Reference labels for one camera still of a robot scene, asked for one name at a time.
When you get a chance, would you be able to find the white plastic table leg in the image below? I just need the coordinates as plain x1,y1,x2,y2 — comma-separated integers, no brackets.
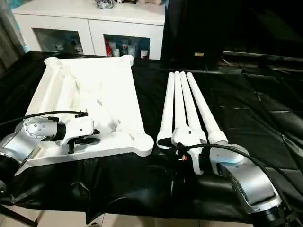
156,72,176,149
173,70,190,133
179,70,206,142
186,72,228,145

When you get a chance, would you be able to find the white plastic table top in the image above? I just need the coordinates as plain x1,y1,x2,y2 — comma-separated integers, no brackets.
14,54,154,177

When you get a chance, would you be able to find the black mat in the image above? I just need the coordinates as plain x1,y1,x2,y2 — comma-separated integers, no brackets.
0,50,303,224

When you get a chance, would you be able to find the white sideboard cabinet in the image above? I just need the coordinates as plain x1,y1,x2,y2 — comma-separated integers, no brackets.
11,0,166,61

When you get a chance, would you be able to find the black cabinet with gold label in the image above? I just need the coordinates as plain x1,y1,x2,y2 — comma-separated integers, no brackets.
162,0,228,70

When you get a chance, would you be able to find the grey brown curtain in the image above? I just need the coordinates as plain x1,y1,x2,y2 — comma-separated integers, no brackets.
0,7,27,79

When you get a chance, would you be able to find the dark metal bar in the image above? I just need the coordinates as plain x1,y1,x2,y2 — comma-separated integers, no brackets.
223,51,303,60

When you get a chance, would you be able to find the dark ornament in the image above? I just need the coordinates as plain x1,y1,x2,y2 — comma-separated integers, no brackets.
96,0,114,9

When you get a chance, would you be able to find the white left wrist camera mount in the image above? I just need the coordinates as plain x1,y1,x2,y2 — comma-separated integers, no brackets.
55,115,101,146

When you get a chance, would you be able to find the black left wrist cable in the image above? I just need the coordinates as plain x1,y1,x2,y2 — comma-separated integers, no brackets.
0,110,89,127

